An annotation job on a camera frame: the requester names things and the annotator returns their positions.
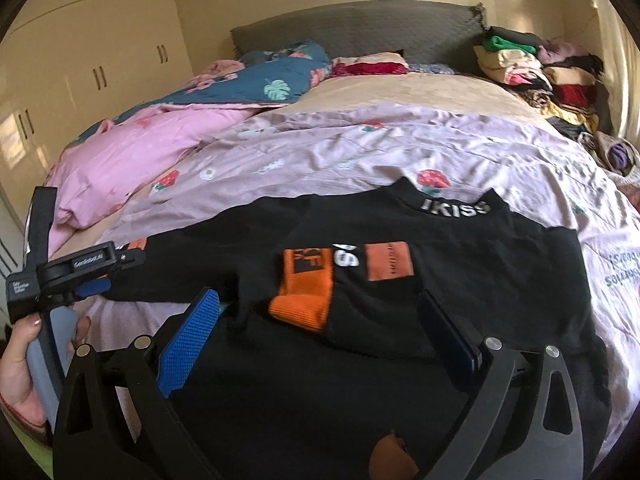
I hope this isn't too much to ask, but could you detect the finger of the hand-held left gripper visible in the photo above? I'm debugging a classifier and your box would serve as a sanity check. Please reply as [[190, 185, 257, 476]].
[[117, 245, 148, 267], [74, 279, 112, 300]]

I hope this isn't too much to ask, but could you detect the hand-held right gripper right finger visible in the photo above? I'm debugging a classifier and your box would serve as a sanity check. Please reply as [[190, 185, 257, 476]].
[[416, 289, 598, 480]]

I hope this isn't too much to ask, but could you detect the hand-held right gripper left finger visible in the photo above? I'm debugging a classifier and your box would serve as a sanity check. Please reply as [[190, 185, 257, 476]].
[[52, 287, 221, 480]]

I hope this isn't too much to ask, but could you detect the black sweater with orange patches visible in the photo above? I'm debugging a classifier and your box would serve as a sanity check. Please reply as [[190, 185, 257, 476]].
[[102, 177, 613, 480]]

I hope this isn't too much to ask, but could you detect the pile of folded clothes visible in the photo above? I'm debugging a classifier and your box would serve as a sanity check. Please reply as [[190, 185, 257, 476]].
[[472, 25, 616, 161]]

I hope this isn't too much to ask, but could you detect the person's left hand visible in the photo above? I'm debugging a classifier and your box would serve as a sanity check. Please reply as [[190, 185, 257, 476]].
[[0, 312, 93, 428]]

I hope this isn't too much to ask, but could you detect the pink quilt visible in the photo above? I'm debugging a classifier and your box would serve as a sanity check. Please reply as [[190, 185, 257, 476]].
[[45, 102, 261, 241]]

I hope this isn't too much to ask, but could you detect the cream wardrobe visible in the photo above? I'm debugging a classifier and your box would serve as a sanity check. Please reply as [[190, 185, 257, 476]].
[[0, 0, 193, 196]]

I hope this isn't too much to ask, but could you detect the lilac strawberry print bed sheet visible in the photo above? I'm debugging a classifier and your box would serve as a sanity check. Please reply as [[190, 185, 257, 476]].
[[65, 105, 640, 436]]

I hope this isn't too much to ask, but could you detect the beige sheet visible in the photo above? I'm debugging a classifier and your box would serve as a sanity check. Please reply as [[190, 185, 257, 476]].
[[280, 72, 556, 121]]

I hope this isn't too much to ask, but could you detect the purple and beige garment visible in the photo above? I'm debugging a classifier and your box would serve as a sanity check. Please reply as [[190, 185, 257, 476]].
[[597, 132, 640, 177]]

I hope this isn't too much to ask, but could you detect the grey patterned pillow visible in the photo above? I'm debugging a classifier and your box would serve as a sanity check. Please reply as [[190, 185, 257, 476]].
[[409, 62, 457, 77]]

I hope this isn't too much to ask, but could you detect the red cloth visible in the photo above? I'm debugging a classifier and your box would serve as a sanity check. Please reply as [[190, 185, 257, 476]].
[[330, 55, 411, 79]]

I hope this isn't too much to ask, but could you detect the grey padded headboard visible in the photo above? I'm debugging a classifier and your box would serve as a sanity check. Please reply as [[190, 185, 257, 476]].
[[230, 1, 488, 78]]

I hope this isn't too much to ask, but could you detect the cream curtain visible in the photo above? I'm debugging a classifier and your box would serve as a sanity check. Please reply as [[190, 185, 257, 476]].
[[585, 0, 640, 136]]

